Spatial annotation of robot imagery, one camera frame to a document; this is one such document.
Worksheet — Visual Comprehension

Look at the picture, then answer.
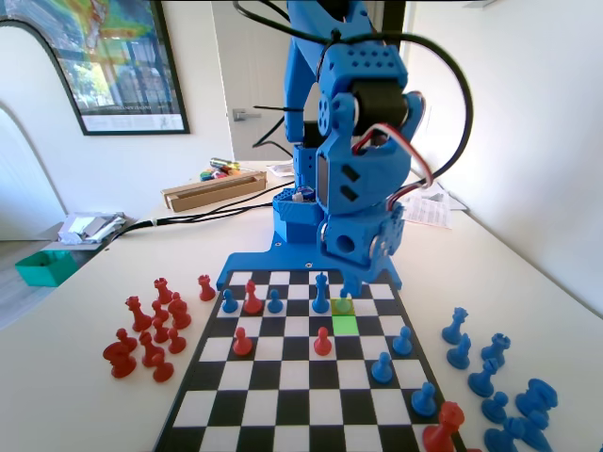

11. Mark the blue chess king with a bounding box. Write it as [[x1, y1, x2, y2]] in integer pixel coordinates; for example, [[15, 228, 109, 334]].
[[311, 271, 331, 315]]

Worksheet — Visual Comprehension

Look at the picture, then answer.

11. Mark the red chess bishop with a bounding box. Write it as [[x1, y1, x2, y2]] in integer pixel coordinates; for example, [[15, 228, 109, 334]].
[[168, 291, 192, 330], [242, 280, 264, 315]]

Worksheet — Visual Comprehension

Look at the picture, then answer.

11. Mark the blue chess queen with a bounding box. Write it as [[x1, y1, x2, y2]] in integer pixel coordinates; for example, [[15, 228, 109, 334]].
[[441, 306, 470, 345]]

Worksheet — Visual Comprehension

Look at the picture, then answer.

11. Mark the blue chess rook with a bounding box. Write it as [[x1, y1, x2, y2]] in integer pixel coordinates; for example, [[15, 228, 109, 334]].
[[480, 332, 512, 368], [514, 378, 560, 418]]

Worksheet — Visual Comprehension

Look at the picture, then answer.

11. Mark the red chess king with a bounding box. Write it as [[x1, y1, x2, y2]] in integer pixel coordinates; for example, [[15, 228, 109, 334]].
[[422, 400, 465, 452]]

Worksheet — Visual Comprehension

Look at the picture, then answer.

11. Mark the printed paper sheet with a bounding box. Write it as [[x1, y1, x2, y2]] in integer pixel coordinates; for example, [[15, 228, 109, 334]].
[[399, 181, 468, 231]]

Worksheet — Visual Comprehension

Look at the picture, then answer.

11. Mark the black white chessboard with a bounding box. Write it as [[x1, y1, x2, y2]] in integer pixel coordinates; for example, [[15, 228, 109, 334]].
[[153, 268, 467, 452]]

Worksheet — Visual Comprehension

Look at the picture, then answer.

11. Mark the long cardboard box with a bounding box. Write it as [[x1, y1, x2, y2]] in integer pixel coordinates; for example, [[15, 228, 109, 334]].
[[159, 169, 269, 213]]

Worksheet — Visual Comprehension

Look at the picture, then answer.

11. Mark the white door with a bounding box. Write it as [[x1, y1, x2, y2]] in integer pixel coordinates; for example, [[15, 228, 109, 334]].
[[211, 0, 294, 164]]

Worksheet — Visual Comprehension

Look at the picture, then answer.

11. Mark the grey wrapper pile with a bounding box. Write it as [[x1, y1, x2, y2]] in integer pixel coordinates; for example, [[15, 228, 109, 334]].
[[56, 211, 128, 246]]

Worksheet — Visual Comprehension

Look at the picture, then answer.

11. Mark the green plastic bin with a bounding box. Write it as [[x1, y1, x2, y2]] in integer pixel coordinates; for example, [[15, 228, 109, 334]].
[[13, 249, 79, 287]]

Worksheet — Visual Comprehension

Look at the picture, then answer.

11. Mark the black framed poster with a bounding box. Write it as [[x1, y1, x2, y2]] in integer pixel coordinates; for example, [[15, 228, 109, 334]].
[[0, 0, 191, 137]]

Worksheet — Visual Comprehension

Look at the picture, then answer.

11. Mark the white arched furniture panel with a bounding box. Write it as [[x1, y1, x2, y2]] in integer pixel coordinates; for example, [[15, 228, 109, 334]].
[[0, 18, 89, 242]]

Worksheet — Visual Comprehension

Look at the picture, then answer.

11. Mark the white red servo wire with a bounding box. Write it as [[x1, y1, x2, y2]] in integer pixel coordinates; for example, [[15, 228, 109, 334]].
[[350, 122, 435, 208]]

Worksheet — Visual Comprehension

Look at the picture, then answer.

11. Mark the blue base plate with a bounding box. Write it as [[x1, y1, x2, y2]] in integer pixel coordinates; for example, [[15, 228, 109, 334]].
[[216, 242, 405, 291]]

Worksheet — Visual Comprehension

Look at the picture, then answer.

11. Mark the black looping cable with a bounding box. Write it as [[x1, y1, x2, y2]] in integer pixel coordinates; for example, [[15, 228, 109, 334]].
[[233, 0, 475, 183]]

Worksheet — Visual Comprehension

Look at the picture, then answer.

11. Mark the black table cable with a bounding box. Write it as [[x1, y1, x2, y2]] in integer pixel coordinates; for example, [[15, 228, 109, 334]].
[[104, 181, 296, 249]]

